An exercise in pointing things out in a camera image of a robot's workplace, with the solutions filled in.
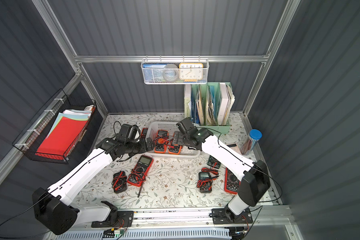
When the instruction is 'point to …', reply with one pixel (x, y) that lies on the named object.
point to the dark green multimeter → (212, 162)
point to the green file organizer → (209, 105)
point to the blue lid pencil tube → (254, 136)
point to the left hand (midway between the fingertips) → (147, 145)
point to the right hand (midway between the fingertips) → (184, 137)
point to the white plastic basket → (171, 127)
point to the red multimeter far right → (231, 182)
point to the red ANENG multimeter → (138, 174)
